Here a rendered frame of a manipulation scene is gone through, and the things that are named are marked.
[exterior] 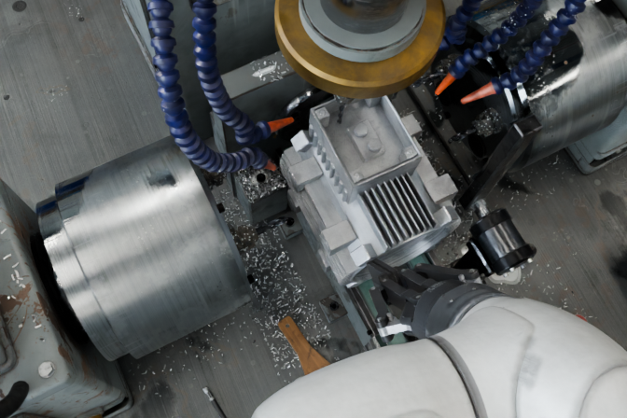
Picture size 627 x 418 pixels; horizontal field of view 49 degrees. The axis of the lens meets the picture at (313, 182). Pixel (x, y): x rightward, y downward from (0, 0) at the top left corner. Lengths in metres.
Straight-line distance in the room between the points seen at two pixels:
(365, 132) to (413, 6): 0.23
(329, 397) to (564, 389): 0.16
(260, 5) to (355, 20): 0.32
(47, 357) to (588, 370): 0.55
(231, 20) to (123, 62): 0.42
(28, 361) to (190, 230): 0.22
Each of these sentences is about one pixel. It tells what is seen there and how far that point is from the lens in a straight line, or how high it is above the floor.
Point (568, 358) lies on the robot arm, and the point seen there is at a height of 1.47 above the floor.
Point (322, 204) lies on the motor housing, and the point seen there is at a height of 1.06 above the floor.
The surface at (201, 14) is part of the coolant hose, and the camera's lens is 0.65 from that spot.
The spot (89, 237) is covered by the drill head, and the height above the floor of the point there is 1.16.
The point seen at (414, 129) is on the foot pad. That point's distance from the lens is 0.97.
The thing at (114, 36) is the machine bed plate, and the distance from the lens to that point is 1.39.
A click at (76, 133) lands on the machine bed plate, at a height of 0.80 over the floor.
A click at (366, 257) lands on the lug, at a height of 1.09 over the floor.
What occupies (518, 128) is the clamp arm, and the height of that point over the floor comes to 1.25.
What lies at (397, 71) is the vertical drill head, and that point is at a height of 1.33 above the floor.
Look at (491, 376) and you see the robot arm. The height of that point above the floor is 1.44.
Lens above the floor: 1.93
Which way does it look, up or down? 68 degrees down
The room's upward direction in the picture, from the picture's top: 8 degrees clockwise
